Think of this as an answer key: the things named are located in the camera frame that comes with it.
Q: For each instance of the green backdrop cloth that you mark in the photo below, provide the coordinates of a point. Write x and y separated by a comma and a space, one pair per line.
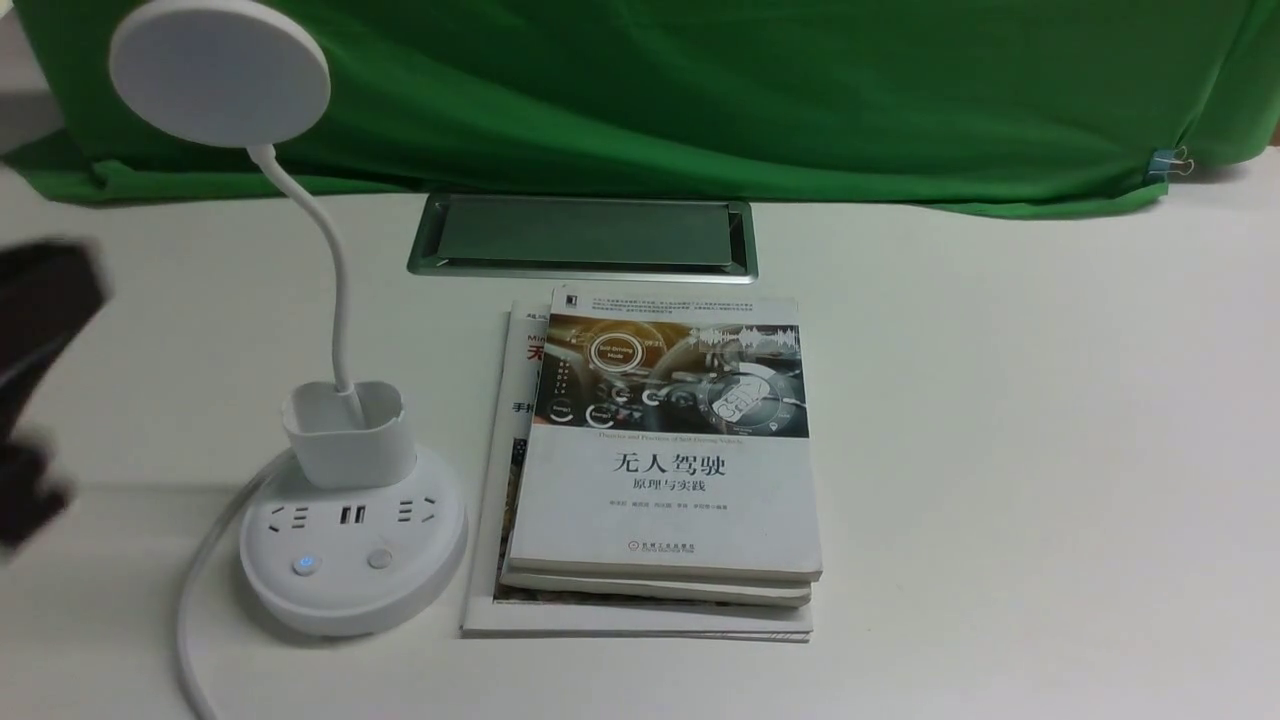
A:
1006, 109

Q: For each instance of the blue binder clip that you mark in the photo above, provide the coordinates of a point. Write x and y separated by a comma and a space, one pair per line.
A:
1167, 163

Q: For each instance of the bottom white magazine book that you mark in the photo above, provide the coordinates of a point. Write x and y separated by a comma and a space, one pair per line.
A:
495, 610

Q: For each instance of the top white self-driving book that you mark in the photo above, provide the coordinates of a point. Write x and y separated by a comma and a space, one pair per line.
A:
669, 439

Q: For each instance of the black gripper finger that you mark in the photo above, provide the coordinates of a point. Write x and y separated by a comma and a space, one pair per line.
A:
32, 495

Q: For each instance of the middle white book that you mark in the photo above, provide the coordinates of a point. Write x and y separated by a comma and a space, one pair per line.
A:
793, 594

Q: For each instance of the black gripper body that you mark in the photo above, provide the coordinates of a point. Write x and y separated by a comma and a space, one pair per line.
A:
51, 289

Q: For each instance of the white desk lamp with sockets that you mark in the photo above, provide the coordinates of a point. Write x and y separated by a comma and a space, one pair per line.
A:
360, 528

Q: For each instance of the metal desk cable hatch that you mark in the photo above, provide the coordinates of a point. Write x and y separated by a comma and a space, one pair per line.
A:
585, 239

